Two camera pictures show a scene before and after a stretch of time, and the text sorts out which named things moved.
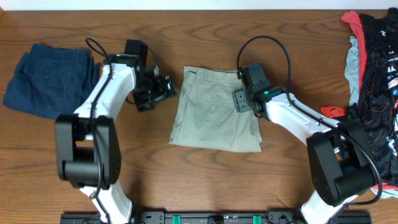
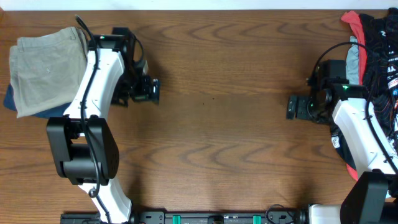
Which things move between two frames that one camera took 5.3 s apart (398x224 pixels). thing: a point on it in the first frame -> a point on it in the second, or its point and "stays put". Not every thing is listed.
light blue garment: (352, 71) stays put
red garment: (354, 19) stays put
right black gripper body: (242, 99) -> (306, 109)
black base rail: (216, 218) stays put
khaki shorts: (206, 116) -> (46, 70)
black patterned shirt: (378, 102) stays put
